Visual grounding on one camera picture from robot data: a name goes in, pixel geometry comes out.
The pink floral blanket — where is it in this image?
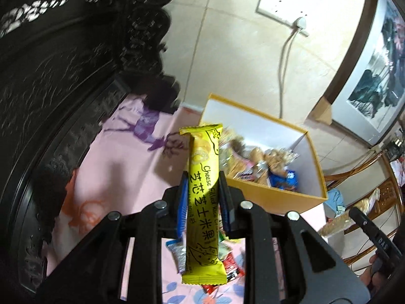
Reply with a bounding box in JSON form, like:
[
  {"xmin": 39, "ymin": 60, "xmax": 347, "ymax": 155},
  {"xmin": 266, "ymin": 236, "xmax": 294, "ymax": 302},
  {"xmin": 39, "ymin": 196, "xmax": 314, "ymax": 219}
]
[{"xmin": 44, "ymin": 97, "xmax": 327, "ymax": 304}]

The silver snack packet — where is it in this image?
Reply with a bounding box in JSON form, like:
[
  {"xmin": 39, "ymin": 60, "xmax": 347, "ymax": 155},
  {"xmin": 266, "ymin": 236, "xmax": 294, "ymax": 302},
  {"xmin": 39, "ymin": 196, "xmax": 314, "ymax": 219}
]
[{"xmin": 166, "ymin": 239, "xmax": 188, "ymax": 275}]

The white cable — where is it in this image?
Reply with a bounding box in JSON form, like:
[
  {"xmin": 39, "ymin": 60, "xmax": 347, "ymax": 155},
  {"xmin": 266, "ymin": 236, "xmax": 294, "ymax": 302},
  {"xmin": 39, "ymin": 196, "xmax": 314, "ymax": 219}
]
[{"xmin": 278, "ymin": 29, "xmax": 300, "ymax": 120}]

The clear cookie bag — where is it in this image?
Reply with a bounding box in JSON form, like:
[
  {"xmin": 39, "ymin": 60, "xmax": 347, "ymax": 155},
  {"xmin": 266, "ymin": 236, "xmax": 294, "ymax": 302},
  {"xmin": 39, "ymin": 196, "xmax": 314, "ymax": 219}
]
[{"xmin": 221, "ymin": 146, "xmax": 255, "ymax": 182}]

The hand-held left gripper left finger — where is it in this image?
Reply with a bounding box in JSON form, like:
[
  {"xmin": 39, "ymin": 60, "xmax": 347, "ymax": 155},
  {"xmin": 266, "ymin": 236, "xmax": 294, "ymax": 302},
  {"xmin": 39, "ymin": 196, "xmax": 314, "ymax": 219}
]
[{"xmin": 35, "ymin": 171, "xmax": 190, "ymax": 304}]

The blue snack packet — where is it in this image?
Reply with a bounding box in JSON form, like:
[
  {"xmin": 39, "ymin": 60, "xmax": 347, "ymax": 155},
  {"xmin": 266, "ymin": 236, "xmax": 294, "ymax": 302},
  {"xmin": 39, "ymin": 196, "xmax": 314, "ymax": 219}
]
[{"xmin": 268, "ymin": 168, "xmax": 300, "ymax": 193}]

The white wall socket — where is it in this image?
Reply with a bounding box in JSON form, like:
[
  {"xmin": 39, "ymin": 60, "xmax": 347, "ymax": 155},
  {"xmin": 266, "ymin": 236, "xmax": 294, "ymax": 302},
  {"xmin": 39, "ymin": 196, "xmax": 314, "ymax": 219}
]
[{"xmin": 256, "ymin": 0, "xmax": 313, "ymax": 26}]

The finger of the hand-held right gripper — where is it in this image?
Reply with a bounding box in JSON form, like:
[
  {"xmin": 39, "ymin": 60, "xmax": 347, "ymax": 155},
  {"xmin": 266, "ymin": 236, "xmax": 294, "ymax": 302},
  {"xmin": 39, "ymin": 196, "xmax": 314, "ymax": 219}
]
[{"xmin": 348, "ymin": 207, "xmax": 393, "ymax": 257}]

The blue cloth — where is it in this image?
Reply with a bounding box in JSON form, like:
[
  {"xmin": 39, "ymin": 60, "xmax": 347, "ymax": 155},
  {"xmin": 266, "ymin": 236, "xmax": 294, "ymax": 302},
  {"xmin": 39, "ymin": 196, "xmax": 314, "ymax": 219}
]
[{"xmin": 327, "ymin": 188, "xmax": 346, "ymax": 218}]

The framed painting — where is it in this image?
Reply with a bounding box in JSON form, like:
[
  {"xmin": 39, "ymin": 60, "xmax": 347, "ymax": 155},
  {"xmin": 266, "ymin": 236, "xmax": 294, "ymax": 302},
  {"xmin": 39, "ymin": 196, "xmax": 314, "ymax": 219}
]
[{"xmin": 323, "ymin": 0, "xmax": 405, "ymax": 148}]

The wooden chair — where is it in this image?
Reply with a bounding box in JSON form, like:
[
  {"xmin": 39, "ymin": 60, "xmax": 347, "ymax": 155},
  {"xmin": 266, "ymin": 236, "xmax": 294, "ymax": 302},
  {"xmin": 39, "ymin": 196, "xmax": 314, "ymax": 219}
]
[{"xmin": 323, "ymin": 152, "xmax": 405, "ymax": 274}]

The white plug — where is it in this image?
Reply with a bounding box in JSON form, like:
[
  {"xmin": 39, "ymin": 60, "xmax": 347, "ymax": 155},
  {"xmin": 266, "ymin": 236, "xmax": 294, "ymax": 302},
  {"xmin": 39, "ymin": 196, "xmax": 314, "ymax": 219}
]
[{"xmin": 292, "ymin": 17, "xmax": 311, "ymax": 37}]

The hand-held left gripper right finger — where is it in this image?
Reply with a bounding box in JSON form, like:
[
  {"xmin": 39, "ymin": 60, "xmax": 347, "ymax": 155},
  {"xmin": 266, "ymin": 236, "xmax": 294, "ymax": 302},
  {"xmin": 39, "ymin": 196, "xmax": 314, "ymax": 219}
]
[{"xmin": 218, "ymin": 171, "xmax": 371, "ymax": 304}]

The red snack packet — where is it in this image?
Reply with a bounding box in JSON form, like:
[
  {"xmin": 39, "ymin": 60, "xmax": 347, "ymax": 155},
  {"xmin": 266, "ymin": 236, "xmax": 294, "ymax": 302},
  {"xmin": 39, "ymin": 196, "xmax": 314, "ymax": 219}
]
[{"xmin": 202, "ymin": 250, "xmax": 246, "ymax": 296}]

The yellow cardboard box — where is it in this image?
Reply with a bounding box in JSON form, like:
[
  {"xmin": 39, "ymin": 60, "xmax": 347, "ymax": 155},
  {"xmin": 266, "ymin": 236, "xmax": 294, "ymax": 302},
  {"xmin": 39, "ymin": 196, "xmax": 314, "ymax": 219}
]
[{"xmin": 199, "ymin": 93, "xmax": 329, "ymax": 215}]

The dark carved headboard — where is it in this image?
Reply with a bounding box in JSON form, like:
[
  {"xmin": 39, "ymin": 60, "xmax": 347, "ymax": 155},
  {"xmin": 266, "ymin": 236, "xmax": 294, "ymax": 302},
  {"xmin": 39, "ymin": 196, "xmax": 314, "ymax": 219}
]
[{"xmin": 0, "ymin": 0, "xmax": 182, "ymax": 293}]

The clear cracker packet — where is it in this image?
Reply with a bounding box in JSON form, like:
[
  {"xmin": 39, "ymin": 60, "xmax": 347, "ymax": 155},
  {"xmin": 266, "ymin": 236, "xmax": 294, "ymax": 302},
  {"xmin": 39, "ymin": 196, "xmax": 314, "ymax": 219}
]
[{"xmin": 318, "ymin": 196, "xmax": 380, "ymax": 239}]

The yellow rice cracker packet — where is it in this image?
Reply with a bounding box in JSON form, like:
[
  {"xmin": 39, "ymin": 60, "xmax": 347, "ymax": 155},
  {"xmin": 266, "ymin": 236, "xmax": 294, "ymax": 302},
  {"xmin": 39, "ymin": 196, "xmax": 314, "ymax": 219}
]
[{"xmin": 179, "ymin": 124, "xmax": 227, "ymax": 286}]

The person's right hand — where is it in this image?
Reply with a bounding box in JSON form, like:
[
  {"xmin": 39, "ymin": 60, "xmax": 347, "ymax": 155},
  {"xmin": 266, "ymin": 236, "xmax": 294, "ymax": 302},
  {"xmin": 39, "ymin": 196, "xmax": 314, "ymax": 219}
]
[{"xmin": 361, "ymin": 251, "xmax": 385, "ymax": 289}]

